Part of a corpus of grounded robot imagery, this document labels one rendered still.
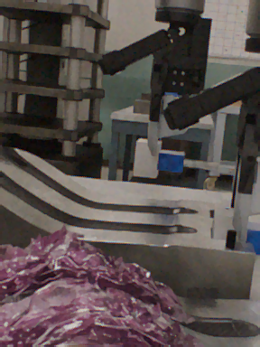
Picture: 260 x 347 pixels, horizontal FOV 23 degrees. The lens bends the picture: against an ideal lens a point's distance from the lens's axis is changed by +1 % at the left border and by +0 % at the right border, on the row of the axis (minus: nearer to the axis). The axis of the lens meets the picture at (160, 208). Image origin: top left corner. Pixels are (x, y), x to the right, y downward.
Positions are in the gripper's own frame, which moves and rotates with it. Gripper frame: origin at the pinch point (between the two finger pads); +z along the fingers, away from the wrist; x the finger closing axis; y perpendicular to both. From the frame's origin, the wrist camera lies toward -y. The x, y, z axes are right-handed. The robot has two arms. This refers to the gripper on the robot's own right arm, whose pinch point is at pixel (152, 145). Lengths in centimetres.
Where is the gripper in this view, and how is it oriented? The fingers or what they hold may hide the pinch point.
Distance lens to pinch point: 99.7
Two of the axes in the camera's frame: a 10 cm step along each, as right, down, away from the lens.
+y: 9.9, 1.2, -0.5
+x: 0.7, -1.9, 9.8
